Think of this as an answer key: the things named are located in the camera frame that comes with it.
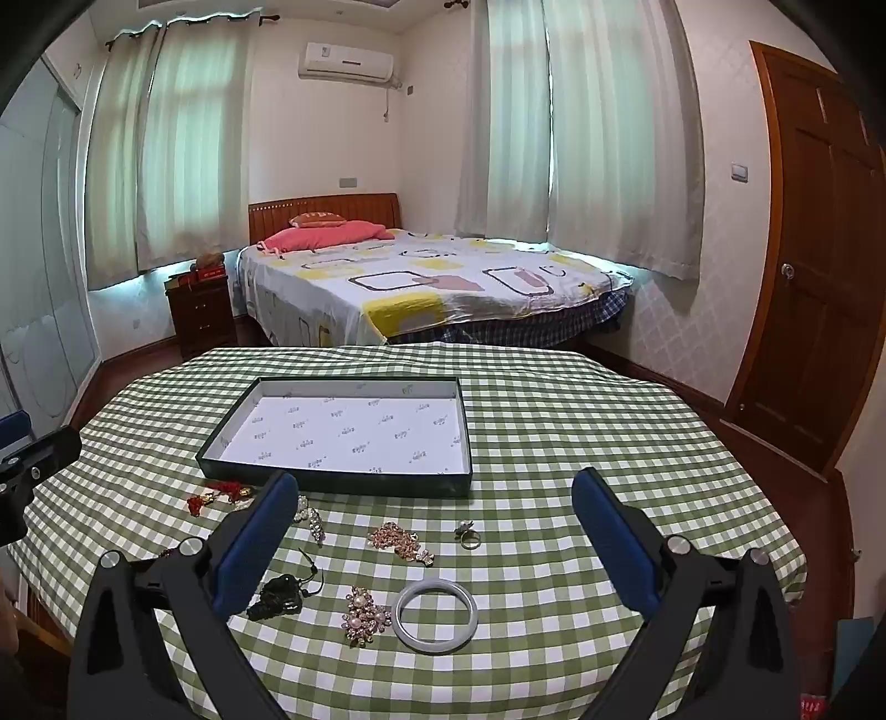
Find black gourd pendant with cord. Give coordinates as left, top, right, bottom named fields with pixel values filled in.
left=246, top=551, right=324, bottom=621

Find red tassel knot charm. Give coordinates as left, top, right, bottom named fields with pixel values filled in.
left=186, top=481, right=255, bottom=517

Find rose gold chain bracelet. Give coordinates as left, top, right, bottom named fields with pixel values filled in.
left=366, top=520, right=437, bottom=569

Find white jade bangle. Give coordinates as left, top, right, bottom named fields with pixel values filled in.
left=390, top=578, right=481, bottom=656

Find person's left hand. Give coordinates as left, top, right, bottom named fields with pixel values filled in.
left=0, top=587, right=19, bottom=657

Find frosted glass wardrobe door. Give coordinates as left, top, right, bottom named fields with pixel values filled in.
left=2, top=60, right=99, bottom=435

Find dark wooden nightstand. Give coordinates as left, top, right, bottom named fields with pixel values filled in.
left=165, top=273, right=237, bottom=360

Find red items on nightstand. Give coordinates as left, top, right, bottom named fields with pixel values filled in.
left=165, top=252, right=226, bottom=288

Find brown wooden door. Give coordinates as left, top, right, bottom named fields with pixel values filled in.
left=727, top=42, right=884, bottom=474

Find wooden headboard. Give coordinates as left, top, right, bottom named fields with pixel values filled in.
left=248, top=192, right=403, bottom=244

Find left window curtain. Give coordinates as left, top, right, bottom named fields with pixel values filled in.
left=84, top=12, right=260, bottom=291

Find window curtain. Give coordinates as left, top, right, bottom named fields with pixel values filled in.
left=84, top=12, right=260, bottom=291
left=455, top=2, right=704, bottom=282

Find dark green tray box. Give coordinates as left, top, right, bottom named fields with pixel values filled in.
left=197, top=375, right=473, bottom=500

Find orange patterned pillow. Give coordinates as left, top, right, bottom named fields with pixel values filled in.
left=290, top=212, right=347, bottom=229

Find pink pillow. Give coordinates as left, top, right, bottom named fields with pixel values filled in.
left=257, top=220, right=394, bottom=255

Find bed with patterned sheet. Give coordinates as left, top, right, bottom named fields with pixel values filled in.
left=237, top=229, right=632, bottom=348

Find white air conditioner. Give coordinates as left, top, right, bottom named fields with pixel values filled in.
left=299, top=42, right=403, bottom=89

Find right window curtain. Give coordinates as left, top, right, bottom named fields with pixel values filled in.
left=455, top=2, right=704, bottom=282

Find wall light switch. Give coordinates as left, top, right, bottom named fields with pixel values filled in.
left=730, top=163, right=749, bottom=183

